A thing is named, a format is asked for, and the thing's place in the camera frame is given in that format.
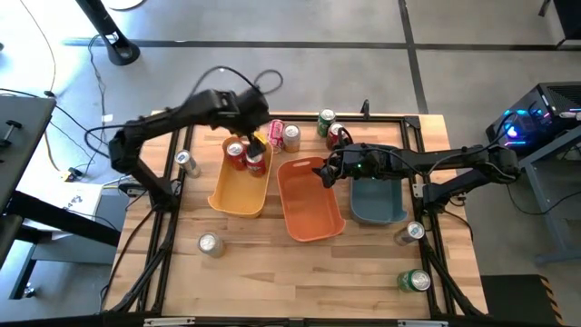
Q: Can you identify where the round flat stand base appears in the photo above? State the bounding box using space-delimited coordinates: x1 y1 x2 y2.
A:
106 0 147 13

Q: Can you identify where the black screw clamp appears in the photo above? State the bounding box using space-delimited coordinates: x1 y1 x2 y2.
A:
0 118 23 149

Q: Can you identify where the desk with grey legs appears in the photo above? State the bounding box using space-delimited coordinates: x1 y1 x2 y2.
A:
498 127 581 269

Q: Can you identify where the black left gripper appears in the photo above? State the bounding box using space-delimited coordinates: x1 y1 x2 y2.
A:
226 88 271 159

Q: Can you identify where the silver soda can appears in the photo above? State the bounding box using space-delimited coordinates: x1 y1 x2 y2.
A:
197 232 224 259

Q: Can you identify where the red Coca-Cola soda can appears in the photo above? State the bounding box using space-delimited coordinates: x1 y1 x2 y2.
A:
266 118 286 154

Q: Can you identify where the orange plastic bin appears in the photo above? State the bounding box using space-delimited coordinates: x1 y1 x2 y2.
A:
276 156 347 243

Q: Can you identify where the black aluminium table frame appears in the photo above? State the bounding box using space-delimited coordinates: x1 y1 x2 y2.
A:
102 111 491 326

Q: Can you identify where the computer tower with RGB lights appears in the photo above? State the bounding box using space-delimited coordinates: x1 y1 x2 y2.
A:
485 81 581 159

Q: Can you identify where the grey side table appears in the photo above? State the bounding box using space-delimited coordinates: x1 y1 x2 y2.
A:
0 94 123 301

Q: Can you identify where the black floor stand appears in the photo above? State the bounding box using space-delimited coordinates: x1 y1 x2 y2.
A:
74 0 141 67

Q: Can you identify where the black box with hazard stripes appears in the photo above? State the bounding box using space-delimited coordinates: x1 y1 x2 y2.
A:
479 273 564 327

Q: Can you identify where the black cable bundle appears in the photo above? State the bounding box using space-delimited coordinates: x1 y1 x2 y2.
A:
104 206 181 314
417 235 485 318

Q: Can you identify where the tan soda can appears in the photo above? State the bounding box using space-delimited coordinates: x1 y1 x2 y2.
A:
282 124 302 154

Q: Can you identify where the green soda can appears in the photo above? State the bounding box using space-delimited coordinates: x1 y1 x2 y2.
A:
397 268 432 293
316 108 337 139

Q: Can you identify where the black cabinet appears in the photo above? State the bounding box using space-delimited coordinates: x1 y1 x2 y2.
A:
538 0 581 49

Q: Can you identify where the silver metal bracket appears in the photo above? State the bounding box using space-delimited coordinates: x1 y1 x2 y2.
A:
143 317 196 327
398 319 448 327

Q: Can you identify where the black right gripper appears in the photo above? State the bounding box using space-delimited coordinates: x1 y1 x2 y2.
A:
311 144 392 188

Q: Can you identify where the dark teal plastic bin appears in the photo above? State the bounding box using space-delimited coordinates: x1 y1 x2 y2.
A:
349 176 409 225

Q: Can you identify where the yellow plastic bin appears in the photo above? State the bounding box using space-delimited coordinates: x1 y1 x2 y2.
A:
207 134 275 219

